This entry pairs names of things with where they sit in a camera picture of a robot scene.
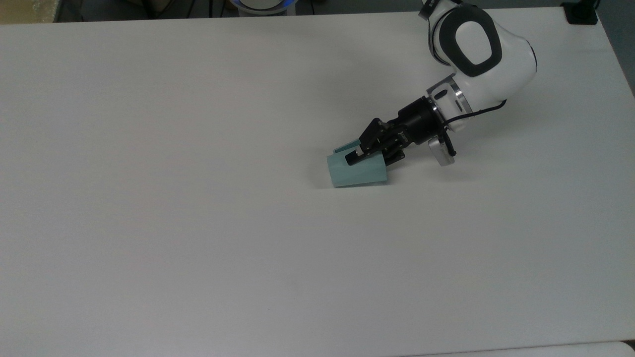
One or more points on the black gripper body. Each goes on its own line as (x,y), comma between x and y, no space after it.
(419,124)

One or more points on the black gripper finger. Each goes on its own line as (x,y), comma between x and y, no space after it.
(373,135)
(358,158)

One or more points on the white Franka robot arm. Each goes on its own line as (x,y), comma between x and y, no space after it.
(501,59)

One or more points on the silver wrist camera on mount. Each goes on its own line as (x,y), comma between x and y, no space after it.
(441,153)

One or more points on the black camera pole table clamp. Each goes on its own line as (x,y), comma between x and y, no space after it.
(581,15)

